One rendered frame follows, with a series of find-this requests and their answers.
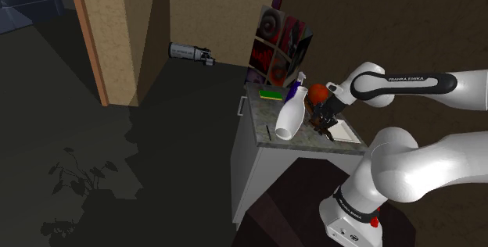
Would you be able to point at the brown figure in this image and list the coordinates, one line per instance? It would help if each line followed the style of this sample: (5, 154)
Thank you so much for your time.
(309, 113)

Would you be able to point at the grey cabinet with marble top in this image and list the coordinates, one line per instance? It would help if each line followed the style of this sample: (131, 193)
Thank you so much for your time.
(247, 170)

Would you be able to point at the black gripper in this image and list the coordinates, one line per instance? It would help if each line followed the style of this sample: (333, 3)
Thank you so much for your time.
(330, 107)

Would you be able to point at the green and yellow sponge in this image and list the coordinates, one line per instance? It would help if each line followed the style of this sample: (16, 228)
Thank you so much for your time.
(270, 95)

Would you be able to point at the red and black wall picture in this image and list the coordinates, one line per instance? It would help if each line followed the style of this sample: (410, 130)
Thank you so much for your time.
(280, 44)

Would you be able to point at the white vase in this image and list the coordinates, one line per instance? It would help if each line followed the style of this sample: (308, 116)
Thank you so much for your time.
(290, 116)

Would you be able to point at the dark robot stand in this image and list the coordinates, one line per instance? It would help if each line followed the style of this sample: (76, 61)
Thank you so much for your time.
(293, 200)

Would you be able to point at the blue spray bottle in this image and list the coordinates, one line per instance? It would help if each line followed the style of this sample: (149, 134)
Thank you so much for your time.
(292, 90)

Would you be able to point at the white square tray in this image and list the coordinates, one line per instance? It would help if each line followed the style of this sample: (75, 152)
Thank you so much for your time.
(345, 132)

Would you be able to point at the orange ball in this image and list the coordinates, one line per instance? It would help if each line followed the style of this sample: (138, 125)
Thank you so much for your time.
(318, 92)

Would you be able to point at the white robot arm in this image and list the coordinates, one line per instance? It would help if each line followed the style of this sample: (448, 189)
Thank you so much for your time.
(404, 170)

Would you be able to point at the black pen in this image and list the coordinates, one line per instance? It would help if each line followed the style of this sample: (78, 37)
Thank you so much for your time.
(268, 132)

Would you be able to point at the grey cylinder device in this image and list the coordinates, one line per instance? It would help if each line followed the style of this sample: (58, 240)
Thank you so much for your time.
(186, 52)

